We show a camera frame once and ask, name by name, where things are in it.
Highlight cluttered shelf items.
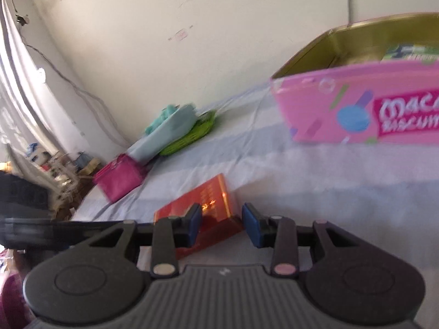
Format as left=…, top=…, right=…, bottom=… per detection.
left=24, top=140, right=102, bottom=201

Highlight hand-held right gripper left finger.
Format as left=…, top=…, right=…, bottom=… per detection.
left=77, top=203, right=203, bottom=279

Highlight magenta pouch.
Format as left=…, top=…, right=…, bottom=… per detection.
left=93, top=154, right=149, bottom=202

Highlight purple cloth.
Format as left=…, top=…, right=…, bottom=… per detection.
left=0, top=248, right=33, bottom=329

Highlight striped bed sheet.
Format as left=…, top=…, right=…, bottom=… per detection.
left=70, top=84, right=439, bottom=283

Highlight pink biscuit tin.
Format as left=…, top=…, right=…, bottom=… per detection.
left=270, top=12, right=439, bottom=146

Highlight teal plush bear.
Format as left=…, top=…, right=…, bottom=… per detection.
left=144, top=104, right=182, bottom=136

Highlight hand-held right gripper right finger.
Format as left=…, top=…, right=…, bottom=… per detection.
left=242, top=203, right=357, bottom=277

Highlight orange box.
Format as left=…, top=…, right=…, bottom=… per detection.
left=154, top=173, right=245, bottom=259

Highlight green snack packet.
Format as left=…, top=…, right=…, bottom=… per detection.
left=381, top=43, right=439, bottom=65

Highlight white curtain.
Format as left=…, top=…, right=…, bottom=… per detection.
left=0, top=0, right=133, bottom=196

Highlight light blue pencil pouch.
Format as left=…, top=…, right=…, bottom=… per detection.
left=128, top=104, right=198, bottom=163

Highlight grey wall cable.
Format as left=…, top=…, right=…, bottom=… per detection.
left=14, top=13, right=129, bottom=144

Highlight green woven basket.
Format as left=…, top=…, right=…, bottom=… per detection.
left=158, top=110, right=218, bottom=156

